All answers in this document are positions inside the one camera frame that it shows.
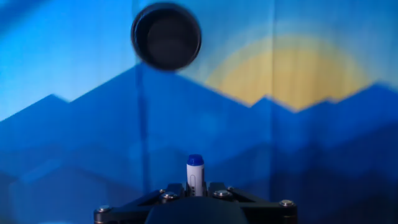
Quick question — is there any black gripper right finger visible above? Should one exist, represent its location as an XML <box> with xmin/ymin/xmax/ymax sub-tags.
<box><xmin>204</xmin><ymin>181</ymin><xmax>299</xmax><ymax>224</ymax></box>

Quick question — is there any blue mountain print cloth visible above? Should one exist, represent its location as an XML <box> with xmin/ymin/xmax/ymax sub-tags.
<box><xmin>0</xmin><ymin>0</ymin><xmax>398</xmax><ymax>224</ymax></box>

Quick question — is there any white pen with blue cap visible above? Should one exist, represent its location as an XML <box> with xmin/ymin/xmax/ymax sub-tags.
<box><xmin>186</xmin><ymin>153</ymin><xmax>205</xmax><ymax>197</ymax></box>

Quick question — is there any dark blue cup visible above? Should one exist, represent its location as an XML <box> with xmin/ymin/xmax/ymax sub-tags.
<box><xmin>130</xmin><ymin>2</ymin><xmax>202</xmax><ymax>72</ymax></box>

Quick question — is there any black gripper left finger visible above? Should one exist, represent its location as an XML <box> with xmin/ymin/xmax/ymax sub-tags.
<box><xmin>93</xmin><ymin>181</ymin><xmax>194</xmax><ymax>224</ymax></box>

